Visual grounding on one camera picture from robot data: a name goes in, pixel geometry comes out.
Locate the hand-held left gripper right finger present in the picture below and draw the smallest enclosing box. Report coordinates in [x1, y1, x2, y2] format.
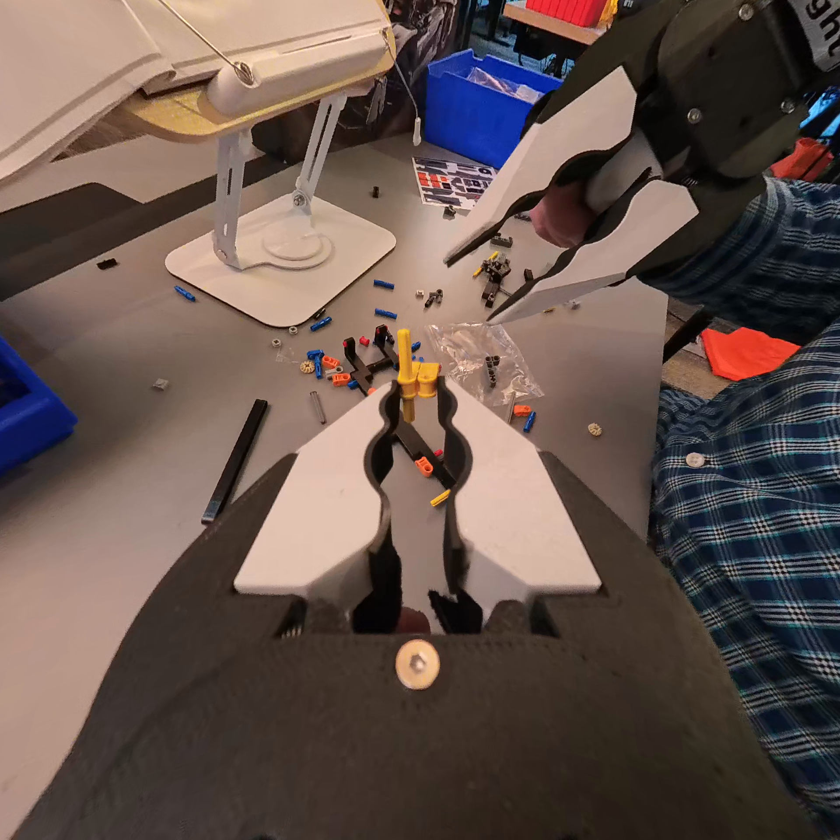
[436, 377, 602, 634]

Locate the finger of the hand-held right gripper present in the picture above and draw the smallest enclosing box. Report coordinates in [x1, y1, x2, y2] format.
[444, 64, 639, 268]
[487, 179, 701, 324]

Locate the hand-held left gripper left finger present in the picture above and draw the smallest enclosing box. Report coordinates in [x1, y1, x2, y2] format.
[233, 382, 403, 634]

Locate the yellow lego pin connector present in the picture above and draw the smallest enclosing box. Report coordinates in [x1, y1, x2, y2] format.
[397, 363, 441, 400]

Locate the yellow lego axle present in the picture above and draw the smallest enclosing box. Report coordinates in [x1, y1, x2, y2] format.
[396, 328, 417, 422]

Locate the person's right forearm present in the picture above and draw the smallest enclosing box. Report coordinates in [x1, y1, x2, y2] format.
[646, 177, 840, 349]

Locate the long black lego beam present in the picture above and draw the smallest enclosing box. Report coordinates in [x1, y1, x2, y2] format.
[201, 399, 269, 524]

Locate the lego sticker sheet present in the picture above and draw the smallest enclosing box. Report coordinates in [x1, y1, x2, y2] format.
[412, 156, 497, 211]

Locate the black lego rack assembly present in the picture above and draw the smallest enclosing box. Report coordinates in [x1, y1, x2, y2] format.
[474, 249, 519, 309]

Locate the black lego set box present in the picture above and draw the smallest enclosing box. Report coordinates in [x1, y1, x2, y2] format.
[367, 0, 470, 142]

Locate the person's right hand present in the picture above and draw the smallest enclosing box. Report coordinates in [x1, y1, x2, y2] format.
[530, 182, 595, 249]

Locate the blue plastic bin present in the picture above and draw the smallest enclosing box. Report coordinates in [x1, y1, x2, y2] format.
[425, 49, 565, 169]

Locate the red plastic bin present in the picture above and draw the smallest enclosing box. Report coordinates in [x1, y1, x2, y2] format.
[525, 0, 614, 27]

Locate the red bag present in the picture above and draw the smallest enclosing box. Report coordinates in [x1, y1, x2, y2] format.
[771, 136, 836, 181]

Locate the orange cloth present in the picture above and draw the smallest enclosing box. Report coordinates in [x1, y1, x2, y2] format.
[701, 327, 803, 382]

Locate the clear plastic zip bag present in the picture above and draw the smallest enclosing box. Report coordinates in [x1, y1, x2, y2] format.
[425, 322, 546, 406]

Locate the person's torso in plaid shirt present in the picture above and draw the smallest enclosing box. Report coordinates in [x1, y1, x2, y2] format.
[650, 328, 840, 834]

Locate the white book stand wooden board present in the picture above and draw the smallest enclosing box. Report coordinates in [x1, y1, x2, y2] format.
[128, 0, 398, 327]

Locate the blue bin with square sticker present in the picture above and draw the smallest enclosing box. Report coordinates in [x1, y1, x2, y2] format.
[0, 335, 78, 475]

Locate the instruction booklet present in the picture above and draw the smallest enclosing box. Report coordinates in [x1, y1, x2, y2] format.
[0, 0, 395, 181]

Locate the black lego frame assembly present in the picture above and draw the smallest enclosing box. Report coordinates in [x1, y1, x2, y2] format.
[341, 325, 455, 508]

